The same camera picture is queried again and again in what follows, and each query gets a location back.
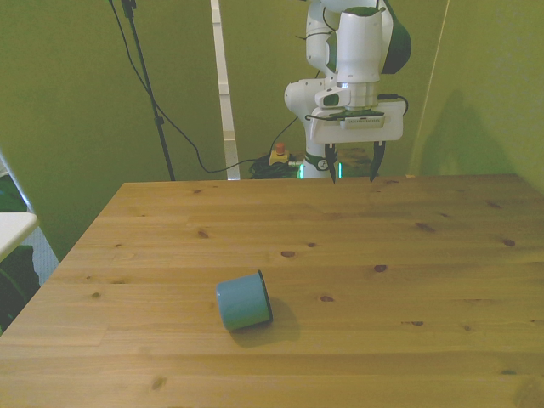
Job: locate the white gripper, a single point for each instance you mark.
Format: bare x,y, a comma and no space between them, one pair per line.
391,123

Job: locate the blue enamel mug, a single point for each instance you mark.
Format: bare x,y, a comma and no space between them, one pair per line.
242,304

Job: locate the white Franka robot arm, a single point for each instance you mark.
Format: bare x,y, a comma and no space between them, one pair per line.
357,42

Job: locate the yellow emergency stop button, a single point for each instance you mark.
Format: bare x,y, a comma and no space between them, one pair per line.
280,159

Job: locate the black tripod stand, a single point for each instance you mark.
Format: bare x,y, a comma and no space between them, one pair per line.
146,81

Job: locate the white side table top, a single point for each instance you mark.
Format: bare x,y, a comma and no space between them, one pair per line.
13,229

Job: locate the dark bulky item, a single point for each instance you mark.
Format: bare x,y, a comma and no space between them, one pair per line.
17,280

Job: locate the white door frame post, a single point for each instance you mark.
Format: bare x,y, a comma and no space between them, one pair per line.
223,85

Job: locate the grey metal frame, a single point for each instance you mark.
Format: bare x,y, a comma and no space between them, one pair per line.
17,183

